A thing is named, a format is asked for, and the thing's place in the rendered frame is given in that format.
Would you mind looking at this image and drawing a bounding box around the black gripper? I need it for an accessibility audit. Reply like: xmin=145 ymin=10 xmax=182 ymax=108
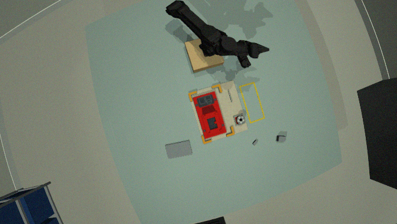
xmin=233 ymin=40 xmax=269 ymax=59

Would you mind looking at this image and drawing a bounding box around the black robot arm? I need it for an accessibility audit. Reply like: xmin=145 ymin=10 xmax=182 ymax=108
xmin=166 ymin=0 xmax=251 ymax=68

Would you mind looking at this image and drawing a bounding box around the black and grey wheel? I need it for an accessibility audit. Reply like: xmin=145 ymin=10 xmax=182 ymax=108
xmin=236 ymin=116 xmax=245 ymax=124

